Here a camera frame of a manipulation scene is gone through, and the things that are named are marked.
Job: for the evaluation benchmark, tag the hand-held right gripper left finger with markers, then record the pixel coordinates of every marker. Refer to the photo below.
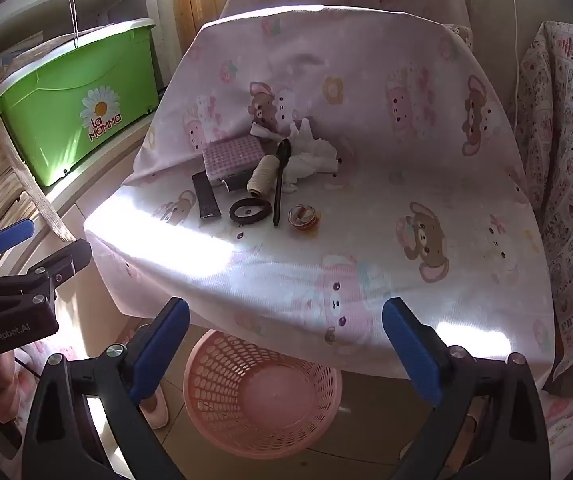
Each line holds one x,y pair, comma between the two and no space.
162,350

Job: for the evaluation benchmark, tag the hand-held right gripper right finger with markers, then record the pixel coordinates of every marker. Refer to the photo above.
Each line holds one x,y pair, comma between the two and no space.
411,350

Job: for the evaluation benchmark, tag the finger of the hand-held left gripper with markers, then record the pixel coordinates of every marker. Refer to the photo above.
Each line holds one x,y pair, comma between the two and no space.
66,262
14,235

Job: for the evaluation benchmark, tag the pink plastic mesh basket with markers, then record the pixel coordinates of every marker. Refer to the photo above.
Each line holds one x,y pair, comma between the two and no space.
266,400

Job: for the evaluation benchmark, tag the black foil wrapper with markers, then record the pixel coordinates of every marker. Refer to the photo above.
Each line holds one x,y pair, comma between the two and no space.
204,195

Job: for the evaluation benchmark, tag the pink checkered notebook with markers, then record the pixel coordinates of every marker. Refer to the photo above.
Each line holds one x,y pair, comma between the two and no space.
231,157

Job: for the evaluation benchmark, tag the beige thread spool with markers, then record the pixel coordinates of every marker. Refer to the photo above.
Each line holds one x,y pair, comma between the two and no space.
262,175

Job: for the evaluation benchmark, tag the black plastic spoon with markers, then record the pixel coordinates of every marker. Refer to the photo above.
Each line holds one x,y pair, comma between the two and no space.
280,185

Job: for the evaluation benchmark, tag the white tissue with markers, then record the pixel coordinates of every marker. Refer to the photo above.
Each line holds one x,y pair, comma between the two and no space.
311,157

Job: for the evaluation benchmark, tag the wooden slat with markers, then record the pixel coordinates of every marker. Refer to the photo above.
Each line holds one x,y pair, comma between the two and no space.
21,170

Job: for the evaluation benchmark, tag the green plastic storage box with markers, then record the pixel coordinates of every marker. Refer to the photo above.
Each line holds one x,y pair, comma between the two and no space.
66,85

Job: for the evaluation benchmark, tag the pink bear print blanket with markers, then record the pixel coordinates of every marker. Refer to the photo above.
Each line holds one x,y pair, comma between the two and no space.
366,110

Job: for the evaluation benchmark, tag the printed patchwork cushion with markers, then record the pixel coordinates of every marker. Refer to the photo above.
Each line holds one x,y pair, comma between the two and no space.
566,160

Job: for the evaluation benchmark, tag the wooden door panel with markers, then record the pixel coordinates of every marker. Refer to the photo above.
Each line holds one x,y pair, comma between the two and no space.
201,0

